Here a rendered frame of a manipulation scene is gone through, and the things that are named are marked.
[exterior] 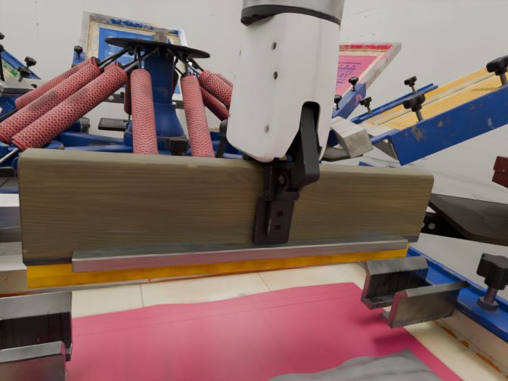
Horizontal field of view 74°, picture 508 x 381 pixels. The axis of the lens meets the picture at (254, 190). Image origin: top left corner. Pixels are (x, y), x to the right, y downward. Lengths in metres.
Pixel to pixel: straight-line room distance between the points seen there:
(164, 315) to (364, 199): 0.25
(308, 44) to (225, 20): 4.41
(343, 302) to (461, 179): 2.18
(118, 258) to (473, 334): 0.39
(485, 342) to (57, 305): 0.43
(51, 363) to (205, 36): 4.37
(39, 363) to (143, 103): 0.62
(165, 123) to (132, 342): 0.76
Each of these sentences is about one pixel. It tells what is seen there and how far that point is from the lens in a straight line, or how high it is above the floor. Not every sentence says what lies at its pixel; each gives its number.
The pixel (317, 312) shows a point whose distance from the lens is 0.46.
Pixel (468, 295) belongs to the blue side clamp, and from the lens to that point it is 0.51.
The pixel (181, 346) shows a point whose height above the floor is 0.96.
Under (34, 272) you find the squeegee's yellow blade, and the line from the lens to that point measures 0.29.
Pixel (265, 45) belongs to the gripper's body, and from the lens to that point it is 0.25.
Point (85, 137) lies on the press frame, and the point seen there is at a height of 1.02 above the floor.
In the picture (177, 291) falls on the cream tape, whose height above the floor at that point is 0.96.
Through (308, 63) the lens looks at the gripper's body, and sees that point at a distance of 0.23.
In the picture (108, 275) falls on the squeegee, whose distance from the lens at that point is 0.29.
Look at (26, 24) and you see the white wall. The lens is 4.48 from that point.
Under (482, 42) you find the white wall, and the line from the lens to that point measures 2.70.
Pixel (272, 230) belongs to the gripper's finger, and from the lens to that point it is 0.27.
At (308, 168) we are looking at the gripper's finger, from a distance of 0.23.
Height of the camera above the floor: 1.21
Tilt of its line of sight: 16 degrees down
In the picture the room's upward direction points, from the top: 7 degrees clockwise
